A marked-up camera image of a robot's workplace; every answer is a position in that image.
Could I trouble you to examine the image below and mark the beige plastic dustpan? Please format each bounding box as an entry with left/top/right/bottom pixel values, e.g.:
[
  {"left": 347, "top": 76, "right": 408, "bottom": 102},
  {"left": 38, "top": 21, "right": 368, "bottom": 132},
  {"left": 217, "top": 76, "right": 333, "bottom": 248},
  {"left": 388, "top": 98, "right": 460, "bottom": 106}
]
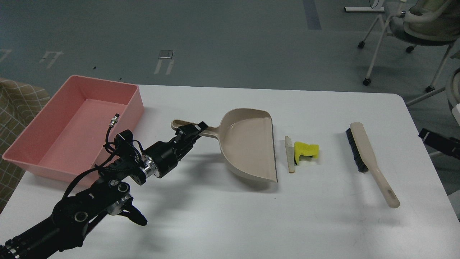
[{"left": 171, "top": 108, "right": 279, "bottom": 183}]

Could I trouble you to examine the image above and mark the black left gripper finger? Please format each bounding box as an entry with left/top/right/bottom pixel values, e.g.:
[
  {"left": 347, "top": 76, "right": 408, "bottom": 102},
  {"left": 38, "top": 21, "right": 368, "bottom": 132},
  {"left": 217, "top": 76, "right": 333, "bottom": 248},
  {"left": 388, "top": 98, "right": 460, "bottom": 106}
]
[
  {"left": 175, "top": 124, "right": 200, "bottom": 148},
  {"left": 187, "top": 121, "right": 208, "bottom": 151}
]

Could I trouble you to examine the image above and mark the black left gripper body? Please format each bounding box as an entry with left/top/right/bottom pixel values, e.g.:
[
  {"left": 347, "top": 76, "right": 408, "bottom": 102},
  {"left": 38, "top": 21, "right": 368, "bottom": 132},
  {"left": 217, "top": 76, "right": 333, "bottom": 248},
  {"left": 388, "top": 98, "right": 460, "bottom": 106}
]
[{"left": 141, "top": 140, "right": 183, "bottom": 178}]

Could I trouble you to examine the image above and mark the beige brush with black bristles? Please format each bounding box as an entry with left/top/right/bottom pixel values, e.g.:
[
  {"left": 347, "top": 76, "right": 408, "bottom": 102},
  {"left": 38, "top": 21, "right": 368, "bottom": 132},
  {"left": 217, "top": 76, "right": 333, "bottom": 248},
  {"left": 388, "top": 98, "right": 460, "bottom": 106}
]
[{"left": 345, "top": 122, "right": 400, "bottom": 209}]

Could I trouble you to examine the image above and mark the metal floor plate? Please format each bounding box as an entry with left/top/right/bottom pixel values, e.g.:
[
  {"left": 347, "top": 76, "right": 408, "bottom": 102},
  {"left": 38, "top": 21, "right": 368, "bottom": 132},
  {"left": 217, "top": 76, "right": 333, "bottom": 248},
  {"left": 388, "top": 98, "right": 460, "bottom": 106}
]
[{"left": 158, "top": 50, "right": 174, "bottom": 59}]

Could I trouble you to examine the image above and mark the yellow and green sponge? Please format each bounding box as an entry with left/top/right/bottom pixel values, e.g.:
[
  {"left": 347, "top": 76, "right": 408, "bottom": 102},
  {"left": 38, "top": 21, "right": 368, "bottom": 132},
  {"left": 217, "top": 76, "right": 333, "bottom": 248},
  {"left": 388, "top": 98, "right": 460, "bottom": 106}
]
[{"left": 294, "top": 141, "right": 320, "bottom": 165}]

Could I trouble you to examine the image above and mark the white bread slice piece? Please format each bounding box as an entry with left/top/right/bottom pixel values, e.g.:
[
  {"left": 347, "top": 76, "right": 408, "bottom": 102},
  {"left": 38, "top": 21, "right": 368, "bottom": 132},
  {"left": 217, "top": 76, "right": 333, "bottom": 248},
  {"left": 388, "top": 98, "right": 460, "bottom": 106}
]
[{"left": 284, "top": 136, "right": 295, "bottom": 174}]

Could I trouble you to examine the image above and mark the beige checkered cloth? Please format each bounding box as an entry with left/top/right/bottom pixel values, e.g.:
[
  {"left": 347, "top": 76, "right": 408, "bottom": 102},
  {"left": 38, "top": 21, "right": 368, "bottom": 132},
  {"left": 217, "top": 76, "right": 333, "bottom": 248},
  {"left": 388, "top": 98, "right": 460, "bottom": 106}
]
[{"left": 0, "top": 78, "right": 50, "bottom": 211}]

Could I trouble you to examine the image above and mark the pink plastic bin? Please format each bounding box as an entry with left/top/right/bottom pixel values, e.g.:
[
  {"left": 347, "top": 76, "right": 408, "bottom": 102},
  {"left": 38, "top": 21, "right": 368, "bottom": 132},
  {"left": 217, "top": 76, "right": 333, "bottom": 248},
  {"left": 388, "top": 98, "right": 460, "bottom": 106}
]
[{"left": 2, "top": 75, "right": 144, "bottom": 183}]

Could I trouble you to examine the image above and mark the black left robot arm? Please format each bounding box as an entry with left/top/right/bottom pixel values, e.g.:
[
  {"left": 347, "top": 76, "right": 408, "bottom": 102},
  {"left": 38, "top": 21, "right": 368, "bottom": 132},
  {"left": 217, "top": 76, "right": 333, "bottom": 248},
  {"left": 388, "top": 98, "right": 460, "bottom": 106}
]
[{"left": 1, "top": 114, "right": 208, "bottom": 259}]

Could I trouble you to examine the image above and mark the white table leg base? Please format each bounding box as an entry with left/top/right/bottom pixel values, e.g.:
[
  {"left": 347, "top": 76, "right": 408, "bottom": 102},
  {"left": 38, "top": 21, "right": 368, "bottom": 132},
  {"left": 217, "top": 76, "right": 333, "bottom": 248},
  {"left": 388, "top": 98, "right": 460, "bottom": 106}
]
[{"left": 344, "top": 6, "right": 385, "bottom": 13}]

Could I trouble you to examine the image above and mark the white office chair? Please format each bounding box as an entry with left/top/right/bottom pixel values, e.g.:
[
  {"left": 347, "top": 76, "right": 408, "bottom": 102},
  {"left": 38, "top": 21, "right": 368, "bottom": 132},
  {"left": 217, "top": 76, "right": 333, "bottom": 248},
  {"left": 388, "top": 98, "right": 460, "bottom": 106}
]
[{"left": 358, "top": 0, "right": 459, "bottom": 93}]

